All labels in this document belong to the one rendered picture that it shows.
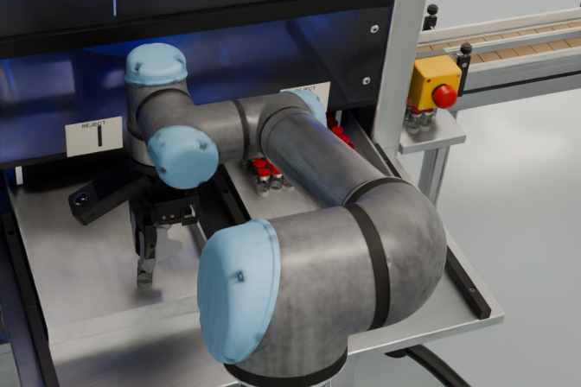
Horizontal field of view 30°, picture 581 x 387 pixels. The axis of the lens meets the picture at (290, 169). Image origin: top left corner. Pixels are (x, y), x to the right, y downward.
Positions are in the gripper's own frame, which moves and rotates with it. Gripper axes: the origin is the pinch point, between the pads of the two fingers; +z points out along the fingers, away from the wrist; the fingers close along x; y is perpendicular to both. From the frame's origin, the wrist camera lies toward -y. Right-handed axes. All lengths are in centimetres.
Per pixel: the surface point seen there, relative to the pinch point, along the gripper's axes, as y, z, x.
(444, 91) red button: 56, -8, 16
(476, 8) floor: 174, 93, 179
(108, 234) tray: -2.0, 5.2, 11.7
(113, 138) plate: 0.9, -7.7, 18.7
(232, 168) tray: 21.3, 5.1, 21.2
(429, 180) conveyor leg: 69, 30, 34
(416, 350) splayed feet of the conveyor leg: 74, 81, 30
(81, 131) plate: -3.9, -10.0, 18.7
